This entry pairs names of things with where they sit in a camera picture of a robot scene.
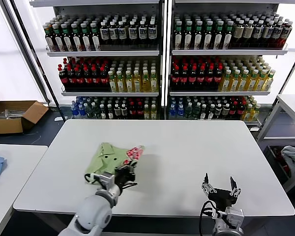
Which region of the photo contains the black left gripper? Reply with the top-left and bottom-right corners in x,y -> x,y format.
114,161 -> 139,190

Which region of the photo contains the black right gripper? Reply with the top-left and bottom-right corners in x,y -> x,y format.
201,173 -> 242,210

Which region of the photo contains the light green polo shirt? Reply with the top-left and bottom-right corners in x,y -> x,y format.
85,142 -> 146,185

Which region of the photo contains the red object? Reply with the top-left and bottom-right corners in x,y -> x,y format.
272,147 -> 291,174

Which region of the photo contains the grey framed side table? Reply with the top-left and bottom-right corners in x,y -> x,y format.
256,94 -> 295,193

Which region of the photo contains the white side table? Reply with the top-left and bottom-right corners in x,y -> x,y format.
0,144 -> 49,236

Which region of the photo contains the clear plastic packaging bundle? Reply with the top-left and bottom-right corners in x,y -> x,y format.
3,108 -> 24,120

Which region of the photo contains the open cardboard box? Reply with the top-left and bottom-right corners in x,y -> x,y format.
0,100 -> 50,135

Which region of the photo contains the green-capped dark drink bottle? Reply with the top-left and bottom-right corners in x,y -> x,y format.
44,23 -> 55,52
223,21 -> 235,49
52,23 -> 64,52
60,23 -> 73,52
80,22 -> 91,52
70,22 -> 82,52
204,21 -> 214,49
89,22 -> 101,51
174,21 -> 184,49
184,21 -> 194,49
194,21 -> 204,49
214,21 -> 224,49

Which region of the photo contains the dark bottle with blue label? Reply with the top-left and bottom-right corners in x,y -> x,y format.
262,21 -> 274,47
138,20 -> 148,45
271,21 -> 283,48
128,20 -> 138,45
253,20 -> 265,47
147,19 -> 158,45
109,21 -> 119,45
118,21 -> 128,45
100,21 -> 110,45

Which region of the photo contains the dark bottle with beige label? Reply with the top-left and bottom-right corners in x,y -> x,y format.
234,20 -> 246,48
244,20 -> 256,47

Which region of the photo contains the red tea bottle white label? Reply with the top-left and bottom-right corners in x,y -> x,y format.
280,21 -> 294,49

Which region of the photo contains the white metal shelf rack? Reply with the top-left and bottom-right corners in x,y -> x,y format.
167,0 -> 290,125
29,0 -> 167,121

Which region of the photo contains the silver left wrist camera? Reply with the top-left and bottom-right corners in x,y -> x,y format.
97,171 -> 116,190

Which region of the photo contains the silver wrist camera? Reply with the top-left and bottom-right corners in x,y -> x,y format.
225,208 -> 245,229
97,171 -> 116,190

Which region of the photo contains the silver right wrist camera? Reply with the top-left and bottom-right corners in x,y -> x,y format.
225,208 -> 245,229

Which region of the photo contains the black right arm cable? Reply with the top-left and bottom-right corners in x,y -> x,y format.
198,200 -> 224,236

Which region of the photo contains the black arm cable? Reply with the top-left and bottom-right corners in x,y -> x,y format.
84,172 -> 102,185
198,200 -> 224,236

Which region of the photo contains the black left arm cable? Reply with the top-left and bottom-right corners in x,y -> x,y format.
84,172 -> 102,185

